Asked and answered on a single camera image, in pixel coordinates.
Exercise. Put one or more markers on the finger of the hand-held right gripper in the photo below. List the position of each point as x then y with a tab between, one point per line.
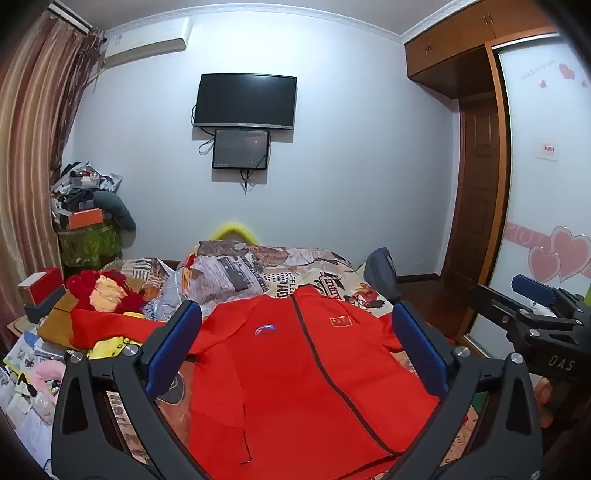
531	287
503	311

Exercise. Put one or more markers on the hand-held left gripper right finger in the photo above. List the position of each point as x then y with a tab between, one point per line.
418	350

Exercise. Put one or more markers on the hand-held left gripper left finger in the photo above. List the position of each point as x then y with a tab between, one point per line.
178	341

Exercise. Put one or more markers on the red zip jacket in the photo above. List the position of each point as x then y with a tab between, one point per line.
300	369

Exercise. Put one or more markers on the person's right hand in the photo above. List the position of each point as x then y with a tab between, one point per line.
545	401

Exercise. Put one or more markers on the yellow garment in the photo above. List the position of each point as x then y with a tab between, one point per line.
108	348

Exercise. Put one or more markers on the blue-grey backpack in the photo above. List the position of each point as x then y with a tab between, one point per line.
383	272

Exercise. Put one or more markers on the red plush parrot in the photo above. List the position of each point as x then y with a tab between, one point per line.
106	290

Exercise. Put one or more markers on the printed bed sheet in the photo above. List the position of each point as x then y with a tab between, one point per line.
129	415

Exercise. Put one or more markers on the printed quilt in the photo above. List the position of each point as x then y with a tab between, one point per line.
258	272

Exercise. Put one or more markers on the brown wooden door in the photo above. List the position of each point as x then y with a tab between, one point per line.
478	194

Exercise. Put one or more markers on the brown cardboard sheet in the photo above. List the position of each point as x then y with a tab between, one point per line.
55	325

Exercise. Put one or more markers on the green patterned cloth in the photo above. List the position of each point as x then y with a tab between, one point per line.
87	247

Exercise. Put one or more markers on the pink plush toy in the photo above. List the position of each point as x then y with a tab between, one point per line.
46	371

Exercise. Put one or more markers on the white label sticker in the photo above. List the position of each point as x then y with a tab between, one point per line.
547	150

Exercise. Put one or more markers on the dark grey box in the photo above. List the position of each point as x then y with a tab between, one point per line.
44	307

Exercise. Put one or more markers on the red and white box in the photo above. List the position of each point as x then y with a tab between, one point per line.
39	281

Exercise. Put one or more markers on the orange box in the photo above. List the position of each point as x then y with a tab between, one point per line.
85	219

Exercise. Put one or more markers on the pile of books and papers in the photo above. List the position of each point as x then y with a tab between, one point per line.
25	360

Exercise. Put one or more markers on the pile of household clutter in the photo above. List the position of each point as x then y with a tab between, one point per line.
78	180

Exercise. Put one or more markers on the striped brown curtain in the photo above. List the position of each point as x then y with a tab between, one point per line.
32	138

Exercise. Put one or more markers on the wooden overhead cabinet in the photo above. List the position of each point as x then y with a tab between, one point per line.
461	46

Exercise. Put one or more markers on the white air conditioner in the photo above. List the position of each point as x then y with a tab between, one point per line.
147	44

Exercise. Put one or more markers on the small black wall monitor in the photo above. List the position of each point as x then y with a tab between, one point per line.
241	148

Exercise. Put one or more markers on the black wall television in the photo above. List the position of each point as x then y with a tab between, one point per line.
244	99

